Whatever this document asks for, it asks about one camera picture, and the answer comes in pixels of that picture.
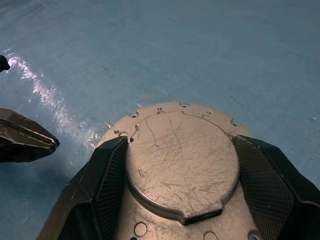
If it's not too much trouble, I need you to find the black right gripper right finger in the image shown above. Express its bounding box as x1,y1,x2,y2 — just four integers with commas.
231,134,320,240

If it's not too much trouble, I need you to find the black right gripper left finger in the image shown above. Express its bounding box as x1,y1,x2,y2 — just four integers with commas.
37,136,130,240

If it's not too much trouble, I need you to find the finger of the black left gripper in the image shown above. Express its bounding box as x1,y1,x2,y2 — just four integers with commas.
0,107,61,164
0,54,11,74

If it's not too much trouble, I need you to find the silver round motor lid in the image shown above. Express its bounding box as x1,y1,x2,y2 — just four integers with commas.
94,101,263,240

